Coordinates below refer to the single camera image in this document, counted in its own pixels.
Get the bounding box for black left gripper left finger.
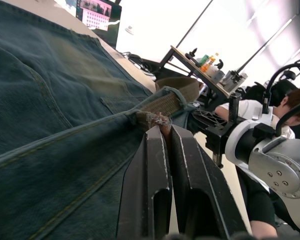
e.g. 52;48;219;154
116;125;173;240

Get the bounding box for wooden table with black frame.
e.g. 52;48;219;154
154;44;232;106

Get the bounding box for black cable bundle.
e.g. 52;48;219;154
122;51;157;75

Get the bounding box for lattice finger of the black right gripper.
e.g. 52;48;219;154
190;108;231;132

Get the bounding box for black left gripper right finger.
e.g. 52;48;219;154
169;124;249;240

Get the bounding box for blue denim shorts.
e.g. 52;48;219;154
0;0;198;240

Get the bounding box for computer monitor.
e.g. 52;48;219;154
75;0;123;50

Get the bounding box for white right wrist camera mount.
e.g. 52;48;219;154
224;106;278;171

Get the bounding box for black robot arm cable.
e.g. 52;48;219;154
262;61;300;138

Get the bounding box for olive braided belt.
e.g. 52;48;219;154
133;76;201;135

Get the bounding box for orange drink bottle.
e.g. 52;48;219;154
200;55;217;73

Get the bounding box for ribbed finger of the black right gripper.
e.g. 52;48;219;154
228;92;242;124

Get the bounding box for white container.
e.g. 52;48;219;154
209;68;225;82

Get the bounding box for person with brown hair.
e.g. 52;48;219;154
214;87;300;142

